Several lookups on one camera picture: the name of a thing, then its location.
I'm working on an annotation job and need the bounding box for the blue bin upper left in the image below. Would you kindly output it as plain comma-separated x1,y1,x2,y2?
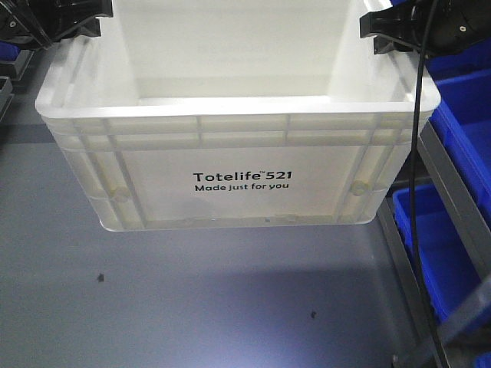
0,41,20,63

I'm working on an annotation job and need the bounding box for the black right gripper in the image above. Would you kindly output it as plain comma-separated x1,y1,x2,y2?
359,1,490,57

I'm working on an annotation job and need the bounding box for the metal shelf rail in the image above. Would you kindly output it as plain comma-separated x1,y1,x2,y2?
417,123,490,279
377,199,491,368

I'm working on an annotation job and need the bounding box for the white plastic tote box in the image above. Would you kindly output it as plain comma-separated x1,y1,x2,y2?
35,1,418,231

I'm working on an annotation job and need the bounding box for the grey shelf frame left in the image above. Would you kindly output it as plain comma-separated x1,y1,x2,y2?
1,50,34,119

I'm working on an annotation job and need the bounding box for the metal lower shelf rail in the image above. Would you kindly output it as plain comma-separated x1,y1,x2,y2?
377,199,491,368

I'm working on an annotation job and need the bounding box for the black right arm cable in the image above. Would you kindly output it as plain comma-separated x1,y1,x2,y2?
406,0,450,368

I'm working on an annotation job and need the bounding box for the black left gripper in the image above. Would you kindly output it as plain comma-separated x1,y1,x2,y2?
1,0,114,50

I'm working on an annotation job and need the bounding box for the blue bin upper right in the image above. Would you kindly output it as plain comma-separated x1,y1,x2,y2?
427,39,490,223

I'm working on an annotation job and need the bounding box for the blue bin lower right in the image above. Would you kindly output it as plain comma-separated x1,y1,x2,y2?
415,184,481,324

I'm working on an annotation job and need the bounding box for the metal upper shelf rail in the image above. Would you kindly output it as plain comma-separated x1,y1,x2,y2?
417,123,490,279

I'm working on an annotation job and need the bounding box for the blue bin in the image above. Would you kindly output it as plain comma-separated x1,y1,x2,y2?
0,41,20,63
415,184,481,324
427,39,490,223

